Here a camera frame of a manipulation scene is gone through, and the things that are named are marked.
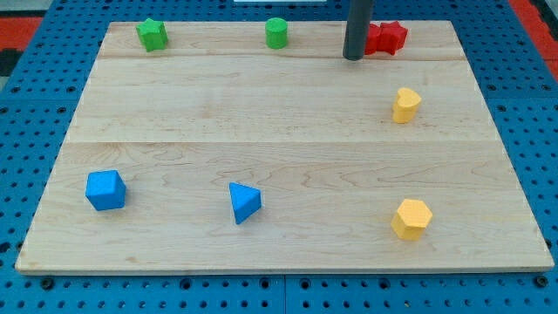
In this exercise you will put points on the blue triangle block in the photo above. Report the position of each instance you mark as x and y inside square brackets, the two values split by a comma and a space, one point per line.
[245, 201]

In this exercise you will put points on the blue cube block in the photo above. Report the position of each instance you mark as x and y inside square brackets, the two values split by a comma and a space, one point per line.
[105, 190]

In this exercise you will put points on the light wooden board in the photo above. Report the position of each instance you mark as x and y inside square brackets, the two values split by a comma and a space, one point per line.
[310, 129]

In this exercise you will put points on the green cylinder block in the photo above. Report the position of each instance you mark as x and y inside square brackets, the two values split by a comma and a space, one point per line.
[276, 32]

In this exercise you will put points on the yellow heart block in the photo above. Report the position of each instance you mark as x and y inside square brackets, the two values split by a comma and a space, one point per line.
[406, 105]

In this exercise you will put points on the yellow hexagon block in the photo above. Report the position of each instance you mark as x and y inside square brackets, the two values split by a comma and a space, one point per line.
[411, 219]

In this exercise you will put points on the red block behind rod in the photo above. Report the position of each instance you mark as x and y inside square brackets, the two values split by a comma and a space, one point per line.
[373, 37]

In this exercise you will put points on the red star block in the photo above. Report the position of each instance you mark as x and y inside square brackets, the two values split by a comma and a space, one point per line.
[392, 37]

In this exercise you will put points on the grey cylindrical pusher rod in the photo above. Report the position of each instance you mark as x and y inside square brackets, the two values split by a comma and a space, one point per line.
[357, 28]

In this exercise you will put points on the green star block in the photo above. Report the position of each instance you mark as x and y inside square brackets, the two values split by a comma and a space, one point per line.
[152, 34]

